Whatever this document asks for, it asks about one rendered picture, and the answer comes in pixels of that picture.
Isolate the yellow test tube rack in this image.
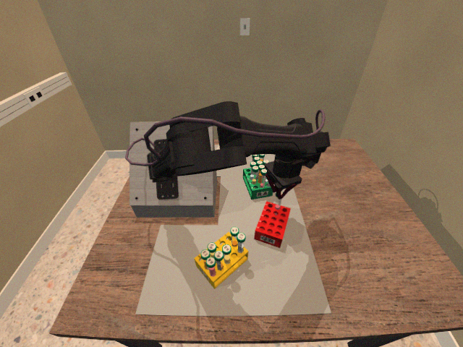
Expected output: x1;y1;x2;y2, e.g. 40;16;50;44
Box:
194;232;248;289

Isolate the beige bench mat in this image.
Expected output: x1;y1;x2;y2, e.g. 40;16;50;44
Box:
135;155;331;317

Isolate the green test tube rack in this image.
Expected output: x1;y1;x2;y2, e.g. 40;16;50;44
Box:
243;168;273;200

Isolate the red test tube rack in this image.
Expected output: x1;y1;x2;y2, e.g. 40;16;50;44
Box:
254;202;291;248

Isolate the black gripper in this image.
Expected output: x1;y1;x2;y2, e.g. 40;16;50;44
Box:
264;155;302;200

